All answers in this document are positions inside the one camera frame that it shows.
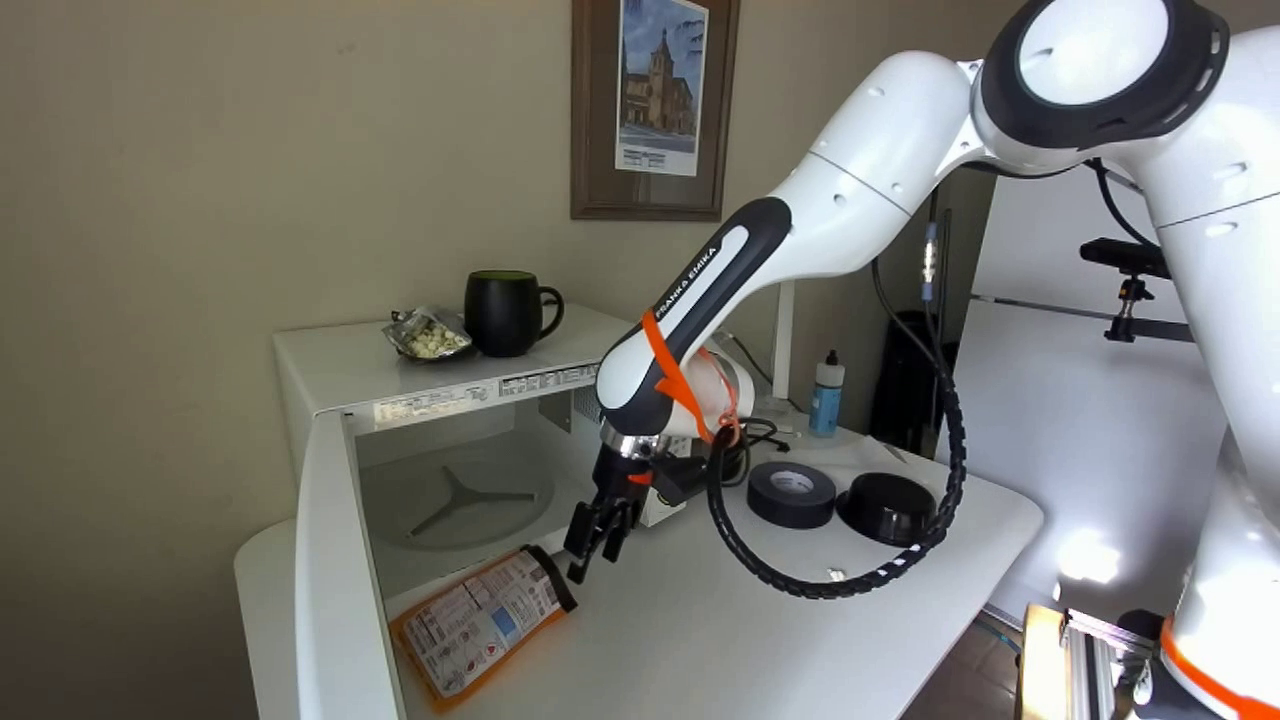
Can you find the white microwave oven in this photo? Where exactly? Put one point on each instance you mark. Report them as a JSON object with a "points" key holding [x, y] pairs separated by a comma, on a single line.
{"points": [[534, 363]]}

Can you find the blue water bottle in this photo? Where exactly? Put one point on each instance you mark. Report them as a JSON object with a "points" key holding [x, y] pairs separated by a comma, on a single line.
{"points": [[826, 403]]}

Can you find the black camera boom stand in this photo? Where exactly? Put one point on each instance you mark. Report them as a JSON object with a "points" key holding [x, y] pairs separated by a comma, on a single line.
{"points": [[1144, 325]]}

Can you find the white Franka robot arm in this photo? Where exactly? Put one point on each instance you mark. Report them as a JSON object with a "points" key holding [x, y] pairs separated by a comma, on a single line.
{"points": [[905, 147]]}

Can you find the crumpled foil wrapper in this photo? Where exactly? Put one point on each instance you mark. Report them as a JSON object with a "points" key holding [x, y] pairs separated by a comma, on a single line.
{"points": [[426, 339]]}

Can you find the black tape roll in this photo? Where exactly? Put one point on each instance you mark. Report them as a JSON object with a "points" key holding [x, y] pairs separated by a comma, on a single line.
{"points": [[790, 493]]}

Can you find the black stereo camera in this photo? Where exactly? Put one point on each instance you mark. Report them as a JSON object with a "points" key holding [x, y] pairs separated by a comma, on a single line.
{"points": [[1127, 257]]}

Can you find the brown framed picture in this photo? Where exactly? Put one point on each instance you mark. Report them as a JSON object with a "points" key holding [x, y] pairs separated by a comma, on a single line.
{"points": [[661, 92]]}

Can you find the tall black container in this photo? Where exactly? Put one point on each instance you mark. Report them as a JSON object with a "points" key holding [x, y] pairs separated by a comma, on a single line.
{"points": [[912, 387]]}

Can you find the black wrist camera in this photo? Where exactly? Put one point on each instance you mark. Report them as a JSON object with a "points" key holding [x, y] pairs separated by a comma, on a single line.
{"points": [[682, 472]]}

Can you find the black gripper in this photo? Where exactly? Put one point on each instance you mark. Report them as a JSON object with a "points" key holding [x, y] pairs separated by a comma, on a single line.
{"points": [[622, 485]]}

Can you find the white microwave door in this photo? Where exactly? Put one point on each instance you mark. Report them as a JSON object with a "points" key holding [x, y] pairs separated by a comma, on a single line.
{"points": [[342, 584]]}

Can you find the white board panel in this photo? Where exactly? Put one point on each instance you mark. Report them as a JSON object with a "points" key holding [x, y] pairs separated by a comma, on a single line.
{"points": [[1081, 426]]}

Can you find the black mug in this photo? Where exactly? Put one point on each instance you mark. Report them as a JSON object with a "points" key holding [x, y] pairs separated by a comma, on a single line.
{"points": [[504, 314]]}

